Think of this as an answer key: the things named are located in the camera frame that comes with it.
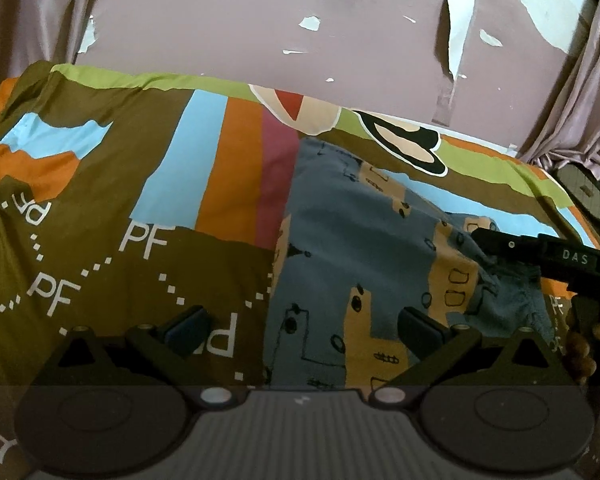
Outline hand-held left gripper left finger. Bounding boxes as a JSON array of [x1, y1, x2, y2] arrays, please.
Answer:
[[32, 305, 236, 407]]

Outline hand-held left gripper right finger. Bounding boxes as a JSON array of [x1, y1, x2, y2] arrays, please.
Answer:
[[367, 306, 579, 408]]

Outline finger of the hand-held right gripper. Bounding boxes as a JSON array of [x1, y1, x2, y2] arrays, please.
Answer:
[[471, 228, 543, 267]]

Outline blue printed pants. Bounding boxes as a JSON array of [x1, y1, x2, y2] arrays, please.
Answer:
[[261, 136, 562, 392]]

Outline person's right hand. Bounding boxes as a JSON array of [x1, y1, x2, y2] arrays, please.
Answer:
[[561, 305, 600, 387]]

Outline grey suitcase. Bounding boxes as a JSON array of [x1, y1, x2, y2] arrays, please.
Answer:
[[552, 161, 600, 228]]

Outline colourful printed blanket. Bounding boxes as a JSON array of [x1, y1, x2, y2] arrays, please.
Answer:
[[0, 60, 600, 480]]

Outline purple curtain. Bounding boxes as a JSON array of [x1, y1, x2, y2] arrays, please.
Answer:
[[2, 0, 112, 82], [520, 0, 600, 181]]

